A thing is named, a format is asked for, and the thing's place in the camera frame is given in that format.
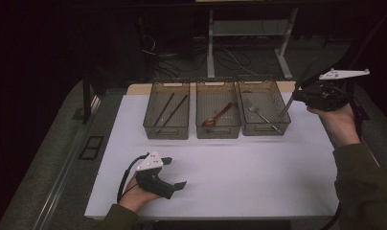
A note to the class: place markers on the person's left hand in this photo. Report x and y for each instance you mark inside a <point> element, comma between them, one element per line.
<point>134,198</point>

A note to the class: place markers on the white metal desk frame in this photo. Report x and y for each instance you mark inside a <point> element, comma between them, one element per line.
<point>245,28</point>

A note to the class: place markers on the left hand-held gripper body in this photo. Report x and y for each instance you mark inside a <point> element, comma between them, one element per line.
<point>150,163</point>

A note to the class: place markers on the clear brown plastic bin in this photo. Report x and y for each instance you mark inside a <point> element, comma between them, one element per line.
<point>217,92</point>
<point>167,86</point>
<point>268,96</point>

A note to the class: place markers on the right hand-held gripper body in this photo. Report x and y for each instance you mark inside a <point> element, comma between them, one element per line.
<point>329,97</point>

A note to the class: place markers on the silver fork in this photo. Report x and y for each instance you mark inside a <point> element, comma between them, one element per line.
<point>261,116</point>

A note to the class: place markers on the white table cover sheet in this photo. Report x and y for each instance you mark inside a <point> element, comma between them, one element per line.
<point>230,185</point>

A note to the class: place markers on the person's right hand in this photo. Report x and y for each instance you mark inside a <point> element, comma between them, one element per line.
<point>341,124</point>

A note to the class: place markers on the brown wooden spoon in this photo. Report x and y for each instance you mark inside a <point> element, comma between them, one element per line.
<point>209,121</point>

